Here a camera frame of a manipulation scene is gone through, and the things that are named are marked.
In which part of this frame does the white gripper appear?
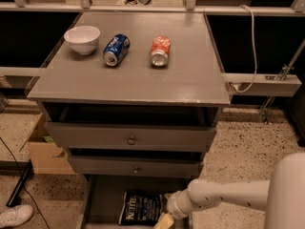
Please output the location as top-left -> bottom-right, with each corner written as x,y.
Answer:
153,190 -> 194,229

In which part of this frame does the blue Kettle chip bag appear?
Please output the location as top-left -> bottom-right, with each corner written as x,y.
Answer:
118,191 -> 163,226

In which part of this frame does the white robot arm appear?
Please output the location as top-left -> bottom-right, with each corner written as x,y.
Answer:
153,153 -> 305,229

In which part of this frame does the grey bottom drawer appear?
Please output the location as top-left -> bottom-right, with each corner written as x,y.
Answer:
76,175 -> 189,229

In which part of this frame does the grey drawer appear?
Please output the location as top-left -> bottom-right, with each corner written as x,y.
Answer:
68,149 -> 201,178
76,175 -> 189,229
46,104 -> 215,152

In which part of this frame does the grey middle drawer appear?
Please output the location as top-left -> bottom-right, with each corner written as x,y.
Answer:
68,149 -> 201,178

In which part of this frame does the grey drawer cabinet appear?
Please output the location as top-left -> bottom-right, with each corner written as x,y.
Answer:
26,11 -> 231,229

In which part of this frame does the grey top drawer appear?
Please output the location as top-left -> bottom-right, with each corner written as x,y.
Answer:
46,104 -> 215,152

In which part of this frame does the cardboard box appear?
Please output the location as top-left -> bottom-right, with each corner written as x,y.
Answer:
27,114 -> 75,175

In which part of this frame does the black floor bar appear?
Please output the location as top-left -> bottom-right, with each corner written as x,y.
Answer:
6,161 -> 32,208

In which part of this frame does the white sneaker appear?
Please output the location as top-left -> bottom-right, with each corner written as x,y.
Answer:
0,205 -> 33,229

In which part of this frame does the orange soda can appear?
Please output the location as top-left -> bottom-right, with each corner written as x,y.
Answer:
150,35 -> 171,67

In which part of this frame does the blue soda can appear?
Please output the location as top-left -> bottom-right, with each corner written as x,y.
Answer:
103,34 -> 131,67

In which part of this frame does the white ceramic bowl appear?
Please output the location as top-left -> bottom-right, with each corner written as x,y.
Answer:
64,26 -> 100,55

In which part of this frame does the white cable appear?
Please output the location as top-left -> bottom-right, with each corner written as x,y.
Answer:
232,4 -> 258,94

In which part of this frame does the metal railing frame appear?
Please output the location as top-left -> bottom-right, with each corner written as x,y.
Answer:
0,0 -> 305,126

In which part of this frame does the black floor cable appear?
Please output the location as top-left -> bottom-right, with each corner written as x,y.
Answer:
0,136 -> 51,229

